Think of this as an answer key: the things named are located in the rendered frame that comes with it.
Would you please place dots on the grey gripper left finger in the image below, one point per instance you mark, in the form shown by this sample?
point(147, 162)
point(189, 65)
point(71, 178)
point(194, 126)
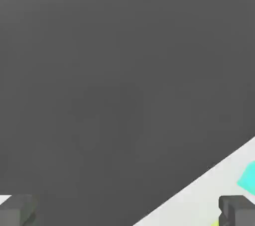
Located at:
point(16, 211)

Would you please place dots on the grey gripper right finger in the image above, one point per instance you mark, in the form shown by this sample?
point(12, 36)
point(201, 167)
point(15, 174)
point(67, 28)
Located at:
point(238, 213)

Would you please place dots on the large yellow-green box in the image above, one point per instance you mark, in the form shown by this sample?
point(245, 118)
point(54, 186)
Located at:
point(215, 224)

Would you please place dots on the large cyan box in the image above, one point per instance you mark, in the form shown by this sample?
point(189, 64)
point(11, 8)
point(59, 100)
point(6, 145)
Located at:
point(248, 180)

